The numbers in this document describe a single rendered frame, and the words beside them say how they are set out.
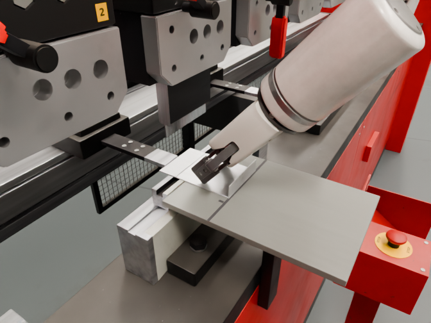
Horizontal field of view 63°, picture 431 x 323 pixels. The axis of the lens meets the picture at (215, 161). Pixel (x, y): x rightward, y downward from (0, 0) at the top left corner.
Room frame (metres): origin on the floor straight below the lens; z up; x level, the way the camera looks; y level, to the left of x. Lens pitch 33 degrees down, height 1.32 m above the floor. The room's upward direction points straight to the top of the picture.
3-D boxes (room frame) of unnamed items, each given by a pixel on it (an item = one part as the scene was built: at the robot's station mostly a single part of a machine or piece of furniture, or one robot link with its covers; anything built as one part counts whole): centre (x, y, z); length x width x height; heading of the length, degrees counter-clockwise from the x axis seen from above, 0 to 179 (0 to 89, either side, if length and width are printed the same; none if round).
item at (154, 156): (0.57, 0.18, 1.01); 0.26 x 0.12 x 0.05; 58
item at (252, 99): (1.19, 0.04, 0.81); 0.64 x 0.08 x 0.14; 58
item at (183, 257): (0.49, -0.03, 0.89); 0.30 x 0.05 x 0.03; 148
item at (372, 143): (1.26, -0.64, 0.59); 0.15 x 0.02 x 0.07; 148
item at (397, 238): (0.52, -0.37, 0.79); 0.04 x 0.04 x 0.04
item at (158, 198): (0.50, 0.03, 0.99); 0.20 x 0.03 x 0.03; 148
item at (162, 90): (0.48, 0.04, 1.13); 0.10 x 0.02 x 0.10; 148
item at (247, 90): (0.87, -0.01, 1.01); 0.26 x 0.12 x 0.05; 58
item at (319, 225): (0.40, -0.08, 1.00); 0.26 x 0.18 x 0.01; 58
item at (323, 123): (0.96, -0.33, 0.89); 0.30 x 0.05 x 0.03; 148
